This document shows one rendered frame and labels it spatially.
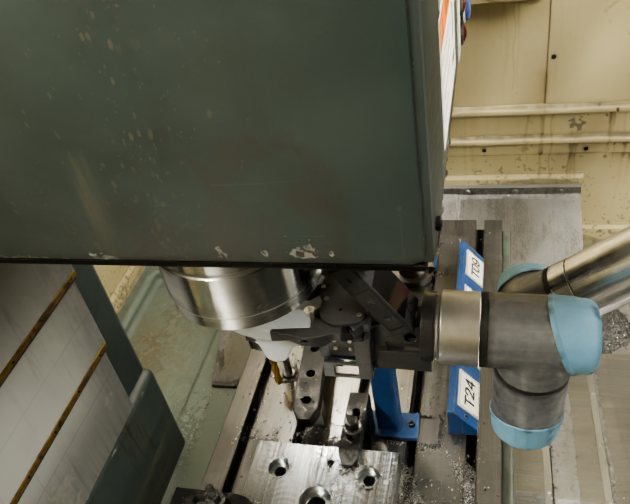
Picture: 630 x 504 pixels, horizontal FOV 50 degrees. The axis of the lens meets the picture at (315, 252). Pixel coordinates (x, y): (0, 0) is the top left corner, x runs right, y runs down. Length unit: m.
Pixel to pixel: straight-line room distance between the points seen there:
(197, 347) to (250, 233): 1.44
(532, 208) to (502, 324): 1.15
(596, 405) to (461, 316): 0.86
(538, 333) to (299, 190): 0.30
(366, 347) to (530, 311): 0.16
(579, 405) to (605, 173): 0.61
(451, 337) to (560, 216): 1.15
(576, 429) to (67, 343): 0.95
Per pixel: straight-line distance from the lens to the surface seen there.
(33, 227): 0.57
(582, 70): 1.66
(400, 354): 0.71
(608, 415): 1.50
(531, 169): 1.78
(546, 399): 0.72
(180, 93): 0.44
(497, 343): 0.66
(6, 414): 1.09
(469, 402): 1.22
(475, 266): 1.46
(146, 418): 1.49
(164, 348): 1.95
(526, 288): 0.82
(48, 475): 1.20
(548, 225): 1.77
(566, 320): 0.67
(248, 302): 0.61
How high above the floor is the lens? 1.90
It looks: 39 degrees down
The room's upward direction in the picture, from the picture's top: 12 degrees counter-clockwise
